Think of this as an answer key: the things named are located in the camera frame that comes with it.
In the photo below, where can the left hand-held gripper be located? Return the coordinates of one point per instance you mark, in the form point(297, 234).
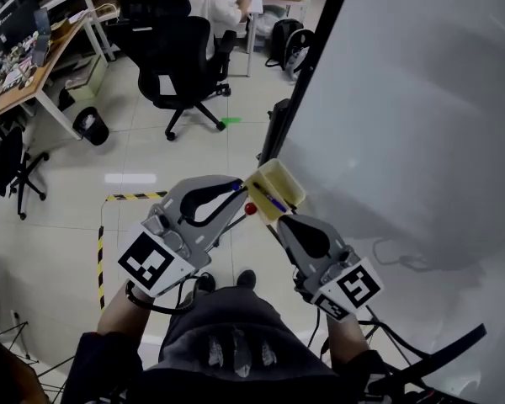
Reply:
point(145, 261)

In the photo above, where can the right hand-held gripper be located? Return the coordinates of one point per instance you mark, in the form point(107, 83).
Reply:
point(357, 286)

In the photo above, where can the blue marker pen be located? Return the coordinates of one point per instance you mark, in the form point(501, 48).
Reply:
point(273, 200)

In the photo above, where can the cream marker tray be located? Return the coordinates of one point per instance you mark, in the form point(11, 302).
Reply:
point(286, 175)

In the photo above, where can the person's right forearm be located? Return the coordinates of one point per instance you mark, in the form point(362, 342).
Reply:
point(347, 339)

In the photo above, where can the person's left forearm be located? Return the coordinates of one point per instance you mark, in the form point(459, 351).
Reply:
point(122, 314)

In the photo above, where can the large whiteboard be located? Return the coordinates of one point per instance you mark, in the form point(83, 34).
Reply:
point(404, 99)

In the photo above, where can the red round magnet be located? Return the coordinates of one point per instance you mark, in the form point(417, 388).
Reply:
point(250, 208)

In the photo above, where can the yellow black hazard tape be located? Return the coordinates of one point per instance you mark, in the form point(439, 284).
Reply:
point(134, 196)

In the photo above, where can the person's left shoe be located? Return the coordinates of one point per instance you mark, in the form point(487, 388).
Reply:
point(205, 282)

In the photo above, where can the person's shoe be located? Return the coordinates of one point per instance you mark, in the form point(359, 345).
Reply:
point(247, 279)
point(205, 282)

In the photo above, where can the person's right shoe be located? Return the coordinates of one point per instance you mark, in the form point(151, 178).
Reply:
point(247, 279)

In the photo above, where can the green tape piece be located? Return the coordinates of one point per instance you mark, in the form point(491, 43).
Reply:
point(231, 120)

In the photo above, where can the person's dark clothing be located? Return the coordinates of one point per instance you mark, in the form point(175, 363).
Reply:
point(235, 309)

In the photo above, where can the black waste bin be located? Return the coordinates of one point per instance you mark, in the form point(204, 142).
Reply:
point(90, 126)

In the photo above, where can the black mesh office chair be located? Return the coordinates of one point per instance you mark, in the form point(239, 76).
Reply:
point(172, 57)

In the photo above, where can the pale cardboard carton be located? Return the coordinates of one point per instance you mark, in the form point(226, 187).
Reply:
point(88, 82)

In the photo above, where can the grey white backpack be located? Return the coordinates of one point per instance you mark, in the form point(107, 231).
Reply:
point(299, 53)

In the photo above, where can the black backpack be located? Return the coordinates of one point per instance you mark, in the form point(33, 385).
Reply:
point(284, 40)

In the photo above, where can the black swivel chair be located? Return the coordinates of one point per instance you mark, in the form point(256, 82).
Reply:
point(8, 158)

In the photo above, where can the wooden desk white legs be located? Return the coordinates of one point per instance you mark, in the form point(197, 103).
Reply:
point(14, 99)

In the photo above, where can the white table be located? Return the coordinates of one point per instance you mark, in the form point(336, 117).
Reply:
point(252, 2)

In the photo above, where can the open grey laptop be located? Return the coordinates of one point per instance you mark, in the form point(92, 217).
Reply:
point(41, 49)

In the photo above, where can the cluster of small desk items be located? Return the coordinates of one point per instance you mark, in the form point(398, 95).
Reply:
point(12, 70)

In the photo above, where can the black monitor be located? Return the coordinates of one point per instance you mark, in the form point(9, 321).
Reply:
point(8, 28)

